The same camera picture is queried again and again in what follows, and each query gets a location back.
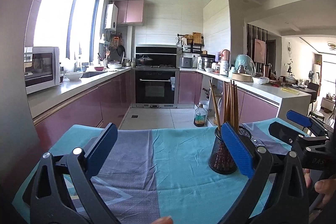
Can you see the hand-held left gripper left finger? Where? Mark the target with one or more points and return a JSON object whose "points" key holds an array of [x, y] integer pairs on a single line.
{"points": [[102, 148]]}

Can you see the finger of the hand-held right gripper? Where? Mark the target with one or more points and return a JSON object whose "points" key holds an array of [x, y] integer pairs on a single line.
{"points": [[299, 119], [282, 130]]}

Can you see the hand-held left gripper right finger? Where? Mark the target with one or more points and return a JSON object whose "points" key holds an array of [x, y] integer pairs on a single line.
{"points": [[237, 150]]}

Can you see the black mesh pen holder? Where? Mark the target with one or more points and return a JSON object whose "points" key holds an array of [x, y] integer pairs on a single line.
{"points": [[220, 158]]}

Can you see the bundle of wooden chopsticks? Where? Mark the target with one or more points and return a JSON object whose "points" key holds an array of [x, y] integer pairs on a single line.
{"points": [[228, 103]]}

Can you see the person's right hand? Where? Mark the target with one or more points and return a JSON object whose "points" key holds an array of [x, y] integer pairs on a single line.
{"points": [[328, 188]]}

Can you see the person's left hand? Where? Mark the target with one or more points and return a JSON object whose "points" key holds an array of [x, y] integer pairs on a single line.
{"points": [[164, 220]]}

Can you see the yellow flat box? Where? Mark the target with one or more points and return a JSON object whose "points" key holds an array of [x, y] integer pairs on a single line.
{"points": [[290, 90]]}

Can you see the black dining chair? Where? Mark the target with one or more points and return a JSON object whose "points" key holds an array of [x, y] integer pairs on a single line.
{"points": [[313, 88]]}

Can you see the pink base cabinets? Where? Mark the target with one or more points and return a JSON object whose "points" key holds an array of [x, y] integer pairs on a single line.
{"points": [[258, 106], [78, 108]]}

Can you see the white casserole pot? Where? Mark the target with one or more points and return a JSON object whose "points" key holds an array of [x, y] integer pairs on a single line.
{"points": [[290, 80]]}

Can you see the white floor air conditioner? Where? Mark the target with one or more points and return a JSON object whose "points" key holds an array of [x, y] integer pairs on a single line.
{"points": [[316, 74]]}

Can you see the cooking oil bottle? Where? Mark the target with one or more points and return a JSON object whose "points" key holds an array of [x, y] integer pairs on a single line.
{"points": [[200, 117]]}

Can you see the white plastic bag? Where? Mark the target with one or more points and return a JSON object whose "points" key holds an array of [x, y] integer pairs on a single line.
{"points": [[260, 80]]}

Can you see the teal and grey tablecloth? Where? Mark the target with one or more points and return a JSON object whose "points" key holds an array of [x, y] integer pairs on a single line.
{"points": [[183, 161]]}

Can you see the white bucket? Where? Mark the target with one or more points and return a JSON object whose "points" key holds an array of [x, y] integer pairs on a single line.
{"points": [[203, 104]]}

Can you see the round bamboo box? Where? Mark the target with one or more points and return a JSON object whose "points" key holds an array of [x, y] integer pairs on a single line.
{"points": [[241, 77]]}

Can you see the teal food cover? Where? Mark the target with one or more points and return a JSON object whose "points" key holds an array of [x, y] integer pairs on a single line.
{"points": [[244, 64]]}

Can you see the large white bowl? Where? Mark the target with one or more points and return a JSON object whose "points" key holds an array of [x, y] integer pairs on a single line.
{"points": [[74, 76]]}

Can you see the red bowl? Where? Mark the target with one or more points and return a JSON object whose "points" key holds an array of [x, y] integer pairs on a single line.
{"points": [[99, 68]]}

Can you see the gold ceiling lamp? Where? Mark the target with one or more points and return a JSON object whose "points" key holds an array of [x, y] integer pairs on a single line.
{"points": [[332, 45]]}

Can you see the black integrated stove oven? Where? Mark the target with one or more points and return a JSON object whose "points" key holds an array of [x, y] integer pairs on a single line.
{"points": [[156, 87]]}

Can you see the white dish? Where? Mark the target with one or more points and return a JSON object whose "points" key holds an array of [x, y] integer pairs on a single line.
{"points": [[115, 66]]}

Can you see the glass jar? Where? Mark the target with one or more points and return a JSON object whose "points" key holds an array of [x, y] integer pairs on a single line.
{"points": [[62, 75]]}

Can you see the white canister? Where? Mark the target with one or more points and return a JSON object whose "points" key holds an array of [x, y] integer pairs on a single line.
{"points": [[223, 67]]}

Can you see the steel steamer pot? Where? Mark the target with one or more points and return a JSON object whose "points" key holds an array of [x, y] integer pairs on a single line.
{"points": [[207, 62]]}

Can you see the pink thermos kettle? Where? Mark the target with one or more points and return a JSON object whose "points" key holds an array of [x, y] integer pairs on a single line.
{"points": [[224, 56]]}

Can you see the pot with glass lid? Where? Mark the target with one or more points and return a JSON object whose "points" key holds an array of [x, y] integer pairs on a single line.
{"points": [[145, 60]]}

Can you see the hanging frying pan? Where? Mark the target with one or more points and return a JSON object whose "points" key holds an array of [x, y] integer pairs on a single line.
{"points": [[121, 50]]}

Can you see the white microwave oven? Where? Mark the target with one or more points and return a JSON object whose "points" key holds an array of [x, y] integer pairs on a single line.
{"points": [[39, 69]]}

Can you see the silver rice cooker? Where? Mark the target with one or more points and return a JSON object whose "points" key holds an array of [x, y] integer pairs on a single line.
{"points": [[186, 62]]}

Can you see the wooden cutting board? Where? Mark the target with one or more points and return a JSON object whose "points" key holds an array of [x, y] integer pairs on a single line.
{"points": [[197, 37]]}

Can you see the kitchen window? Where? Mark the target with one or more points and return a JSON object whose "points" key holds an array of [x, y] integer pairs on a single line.
{"points": [[55, 16]]}

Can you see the wall clock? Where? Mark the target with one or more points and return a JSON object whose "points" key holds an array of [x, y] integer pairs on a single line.
{"points": [[289, 48]]}

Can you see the pink wall picture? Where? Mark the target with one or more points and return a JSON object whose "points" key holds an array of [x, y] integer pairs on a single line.
{"points": [[259, 50]]}

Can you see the black wall rack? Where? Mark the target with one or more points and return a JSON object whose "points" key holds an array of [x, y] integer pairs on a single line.
{"points": [[193, 48]]}

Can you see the white wall water heater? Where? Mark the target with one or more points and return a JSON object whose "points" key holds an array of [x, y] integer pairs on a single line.
{"points": [[110, 16]]}

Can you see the pink wall cabinet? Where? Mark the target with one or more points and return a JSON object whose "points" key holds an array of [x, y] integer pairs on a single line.
{"points": [[130, 11]]}

